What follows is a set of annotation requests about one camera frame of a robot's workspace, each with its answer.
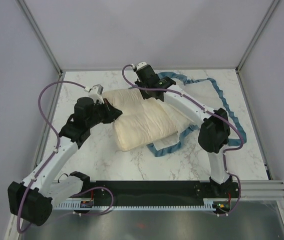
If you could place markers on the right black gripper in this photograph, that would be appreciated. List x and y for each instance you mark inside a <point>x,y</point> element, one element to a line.
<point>144,95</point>

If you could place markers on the left aluminium frame post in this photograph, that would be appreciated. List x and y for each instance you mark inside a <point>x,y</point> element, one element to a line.
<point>36,29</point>

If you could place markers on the right aluminium frame post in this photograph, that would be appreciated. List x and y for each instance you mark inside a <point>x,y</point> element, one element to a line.
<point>259,31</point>

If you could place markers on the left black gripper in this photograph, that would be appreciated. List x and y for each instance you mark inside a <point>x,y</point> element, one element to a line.
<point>112,113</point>

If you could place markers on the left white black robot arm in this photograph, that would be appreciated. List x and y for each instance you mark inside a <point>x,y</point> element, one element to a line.
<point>35,197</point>

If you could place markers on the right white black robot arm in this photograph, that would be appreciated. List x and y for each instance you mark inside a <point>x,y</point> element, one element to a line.
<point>214,131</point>

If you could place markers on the aluminium frame post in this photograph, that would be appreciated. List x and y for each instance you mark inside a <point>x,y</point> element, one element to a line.
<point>259,31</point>
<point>36,29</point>

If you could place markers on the aluminium front frame rail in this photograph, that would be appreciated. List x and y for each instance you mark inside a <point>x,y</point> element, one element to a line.
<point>262,187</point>

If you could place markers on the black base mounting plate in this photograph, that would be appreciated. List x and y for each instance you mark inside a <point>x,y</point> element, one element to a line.
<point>160,197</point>

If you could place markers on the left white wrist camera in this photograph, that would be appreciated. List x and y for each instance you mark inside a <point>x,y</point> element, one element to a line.
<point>95,93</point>

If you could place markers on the cream white pillow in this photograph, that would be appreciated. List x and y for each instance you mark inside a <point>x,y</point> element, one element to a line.
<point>143,121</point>

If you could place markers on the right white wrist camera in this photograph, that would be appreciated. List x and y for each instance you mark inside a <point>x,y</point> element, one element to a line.
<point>140,65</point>

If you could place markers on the white slotted cable duct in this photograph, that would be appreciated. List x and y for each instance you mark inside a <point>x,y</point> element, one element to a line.
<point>81,204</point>

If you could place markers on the blue frilled white pillowcase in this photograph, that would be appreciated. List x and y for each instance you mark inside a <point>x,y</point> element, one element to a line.
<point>206,91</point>

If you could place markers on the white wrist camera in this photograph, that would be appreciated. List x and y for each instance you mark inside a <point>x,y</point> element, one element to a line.
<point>95,93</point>
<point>140,65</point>

